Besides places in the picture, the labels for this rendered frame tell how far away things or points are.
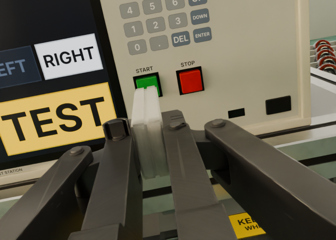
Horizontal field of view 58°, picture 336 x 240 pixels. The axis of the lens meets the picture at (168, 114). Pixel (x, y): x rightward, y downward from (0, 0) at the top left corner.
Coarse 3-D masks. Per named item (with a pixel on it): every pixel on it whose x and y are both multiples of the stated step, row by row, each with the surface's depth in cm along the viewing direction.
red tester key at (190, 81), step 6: (186, 72) 26; (192, 72) 26; (198, 72) 26; (180, 78) 26; (186, 78) 26; (192, 78) 26; (198, 78) 26; (186, 84) 26; (192, 84) 26; (198, 84) 26; (186, 90) 27; (192, 90) 27; (198, 90) 27
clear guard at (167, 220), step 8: (224, 200) 29; (232, 200) 29; (232, 208) 27; (240, 208) 27; (160, 216) 28; (168, 216) 28; (160, 224) 27; (168, 224) 27; (160, 232) 26; (168, 232) 26; (176, 232) 26
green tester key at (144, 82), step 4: (148, 76) 26; (152, 76) 26; (136, 80) 26; (140, 80) 26; (144, 80) 26; (148, 80) 26; (152, 80) 26; (156, 80) 26; (136, 84) 26; (140, 84) 26; (144, 84) 26; (148, 84) 26; (152, 84) 26; (156, 84) 26; (144, 88) 26
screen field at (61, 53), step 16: (16, 48) 25; (32, 48) 25; (48, 48) 25; (64, 48) 25; (80, 48) 25; (96, 48) 25; (0, 64) 25; (16, 64) 25; (32, 64) 25; (48, 64) 25; (64, 64) 26; (80, 64) 26; (96, 64) 26; (0, 80) 26; (16, 80) 26; (32, 80) 26
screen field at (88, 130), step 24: (48, 96) 26; (72, 96) 27; (96, 96) 27; (0, 120) 27; (24, 120) 27; (48, 120) 27; (72, 120) 27; (96, 120) 27; (24, 144) 28; (48, 144) 28
